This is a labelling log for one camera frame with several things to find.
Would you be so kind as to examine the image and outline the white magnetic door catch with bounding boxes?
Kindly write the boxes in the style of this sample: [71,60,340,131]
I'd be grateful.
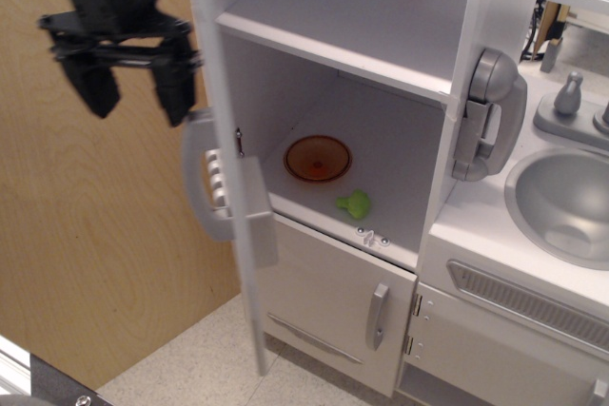
[356,227,391,247]

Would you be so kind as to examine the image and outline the grey toy sink basin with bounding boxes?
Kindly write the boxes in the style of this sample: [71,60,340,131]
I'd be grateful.
[504,148,608,271]

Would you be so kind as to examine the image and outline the grey lower door handle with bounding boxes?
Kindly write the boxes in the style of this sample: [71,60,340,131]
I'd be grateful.
[364,282,390,351]

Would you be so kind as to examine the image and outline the grey toy telephone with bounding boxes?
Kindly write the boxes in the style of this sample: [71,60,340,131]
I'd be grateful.
[452,48,527,182]

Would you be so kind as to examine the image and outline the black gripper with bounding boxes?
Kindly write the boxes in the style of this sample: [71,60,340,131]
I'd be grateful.
[39,0,202,127]

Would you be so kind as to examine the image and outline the white toy fridge cabinet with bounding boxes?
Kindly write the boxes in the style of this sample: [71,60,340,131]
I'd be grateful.
[213,0,491,398]

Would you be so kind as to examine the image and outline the white fridge door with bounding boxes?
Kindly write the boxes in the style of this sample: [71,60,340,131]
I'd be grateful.
[190,0,268,376]

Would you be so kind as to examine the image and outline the orange plastic bowl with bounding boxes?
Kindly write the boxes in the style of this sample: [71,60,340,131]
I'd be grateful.
[284,135,352,183]

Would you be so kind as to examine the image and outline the white lower freezer door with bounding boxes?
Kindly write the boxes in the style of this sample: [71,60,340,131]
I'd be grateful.
[257,216,416,396]

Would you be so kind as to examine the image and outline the black metal base frame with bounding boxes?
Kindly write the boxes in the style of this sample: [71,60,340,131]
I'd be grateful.
[1,336,111,406]

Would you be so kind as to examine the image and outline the grey toy faucet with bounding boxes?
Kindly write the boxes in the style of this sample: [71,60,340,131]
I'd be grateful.
[534,71,608,150]

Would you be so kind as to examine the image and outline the green toy broccoli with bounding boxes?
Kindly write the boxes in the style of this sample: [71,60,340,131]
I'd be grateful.
[335,189,371,220]

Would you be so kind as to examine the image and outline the metal door hinge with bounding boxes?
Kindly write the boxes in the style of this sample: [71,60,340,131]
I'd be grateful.
[235,127,245,158]

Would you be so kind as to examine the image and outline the white oven door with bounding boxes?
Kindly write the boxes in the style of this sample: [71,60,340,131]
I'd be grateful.
[399,283,608,405]

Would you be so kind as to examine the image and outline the grey ice dispenser panel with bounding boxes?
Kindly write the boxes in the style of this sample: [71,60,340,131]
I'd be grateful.
[205,149,279,269]

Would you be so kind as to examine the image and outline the grey vent grille panel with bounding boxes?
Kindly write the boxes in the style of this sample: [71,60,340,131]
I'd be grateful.
[446,260,608,353]

